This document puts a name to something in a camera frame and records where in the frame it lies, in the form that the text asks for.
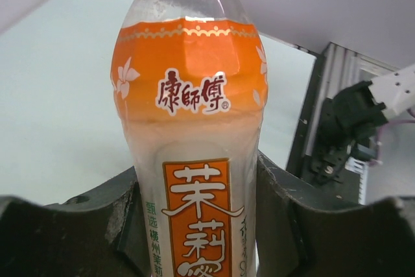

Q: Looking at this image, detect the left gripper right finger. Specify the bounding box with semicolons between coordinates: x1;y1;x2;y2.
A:
256;154;414;276

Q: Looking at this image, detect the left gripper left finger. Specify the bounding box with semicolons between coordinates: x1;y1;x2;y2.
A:
1;168;151;276

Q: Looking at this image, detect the large orange tea bottle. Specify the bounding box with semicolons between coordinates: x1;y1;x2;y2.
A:
110;0;268;276

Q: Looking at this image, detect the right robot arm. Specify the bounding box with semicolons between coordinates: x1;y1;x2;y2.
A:
310;65;414;185

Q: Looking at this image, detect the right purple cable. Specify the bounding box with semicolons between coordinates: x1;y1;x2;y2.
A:
374;117;415;166

